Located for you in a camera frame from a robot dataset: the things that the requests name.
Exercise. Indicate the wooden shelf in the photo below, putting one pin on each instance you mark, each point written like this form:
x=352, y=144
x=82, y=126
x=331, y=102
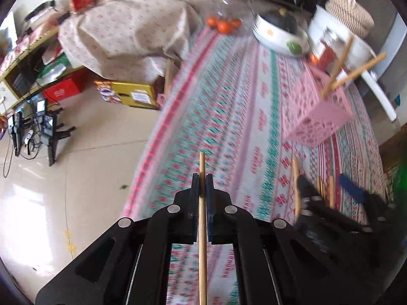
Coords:
x=19, y=60

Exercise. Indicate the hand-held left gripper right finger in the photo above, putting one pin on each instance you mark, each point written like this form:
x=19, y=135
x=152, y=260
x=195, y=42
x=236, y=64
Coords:
x=210, y=197

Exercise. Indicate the yellow printed carton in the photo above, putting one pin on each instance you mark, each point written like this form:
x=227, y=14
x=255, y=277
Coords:
x=127, y=93

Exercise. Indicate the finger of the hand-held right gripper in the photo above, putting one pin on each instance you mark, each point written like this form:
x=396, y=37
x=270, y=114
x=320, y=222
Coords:
x=351, y=186
x=313, y=193

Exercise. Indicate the pink perforated plastic basket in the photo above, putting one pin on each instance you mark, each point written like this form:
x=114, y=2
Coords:
x=313, y=114

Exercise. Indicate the woven straw basket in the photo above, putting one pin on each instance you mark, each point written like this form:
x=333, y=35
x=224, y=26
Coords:
x=349, y=9

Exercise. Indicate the wooden table leg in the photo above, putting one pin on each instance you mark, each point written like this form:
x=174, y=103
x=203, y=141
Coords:
x=168, y=76

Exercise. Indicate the brown cardboard box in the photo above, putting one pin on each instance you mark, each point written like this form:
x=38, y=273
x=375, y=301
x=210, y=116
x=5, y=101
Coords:
x=392, y=152

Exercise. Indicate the small tangerine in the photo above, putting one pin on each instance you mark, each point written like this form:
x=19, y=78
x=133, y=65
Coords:
x=212, y=22
x=224, y=27
x=236, y=23

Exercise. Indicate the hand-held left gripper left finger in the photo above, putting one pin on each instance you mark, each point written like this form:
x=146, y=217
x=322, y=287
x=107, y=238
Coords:
x=195, y=197

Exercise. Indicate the light wooden chopstick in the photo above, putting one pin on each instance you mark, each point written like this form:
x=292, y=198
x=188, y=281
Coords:
x=343, y=55
x=296, y=184
x=359, y=70
x=202, y=171
x=320, y=186
x=331, y=190

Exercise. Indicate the glass jar with printed label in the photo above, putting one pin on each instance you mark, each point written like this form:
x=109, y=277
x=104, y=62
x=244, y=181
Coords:
x=326, y=54

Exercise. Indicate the white round bowl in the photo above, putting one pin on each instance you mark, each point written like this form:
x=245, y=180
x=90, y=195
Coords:
x=270, y=36

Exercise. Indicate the dark green pumpkin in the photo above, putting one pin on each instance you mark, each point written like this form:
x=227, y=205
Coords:
x=281, y=20

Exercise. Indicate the clear glass jar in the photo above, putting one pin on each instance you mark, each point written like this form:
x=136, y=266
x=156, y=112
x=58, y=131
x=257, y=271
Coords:
x=230, y=8

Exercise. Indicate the red carton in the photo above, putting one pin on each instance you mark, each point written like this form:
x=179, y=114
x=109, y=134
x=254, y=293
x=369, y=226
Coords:
x=62, y=90

